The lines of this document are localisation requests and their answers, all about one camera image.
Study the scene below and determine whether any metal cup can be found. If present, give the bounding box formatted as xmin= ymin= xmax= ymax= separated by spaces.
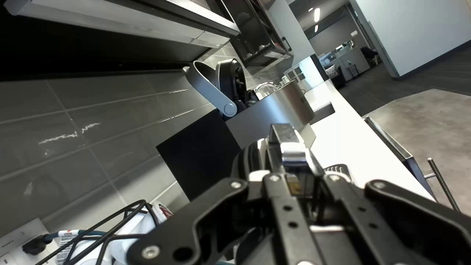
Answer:
xmin=232 ymin=124 xmax=324 ymax=198

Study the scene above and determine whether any black coffee machine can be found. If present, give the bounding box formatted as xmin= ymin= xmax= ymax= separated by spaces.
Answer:
xmin=155 ymin=58 xmax=338 ymax=202

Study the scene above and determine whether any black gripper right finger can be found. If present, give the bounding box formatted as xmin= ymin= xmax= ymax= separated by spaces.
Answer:
xmin=321 ymin=173 xmax=471 ymax=265

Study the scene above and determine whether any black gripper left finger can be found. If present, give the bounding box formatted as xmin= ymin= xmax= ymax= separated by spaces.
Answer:
xmin=127 ymin=174 xmax=324 ymax=265

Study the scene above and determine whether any wire k-cup carousel holder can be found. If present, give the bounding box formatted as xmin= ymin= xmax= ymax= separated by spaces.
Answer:
xmin=31 ymin=201 xmax=173 ymax=265

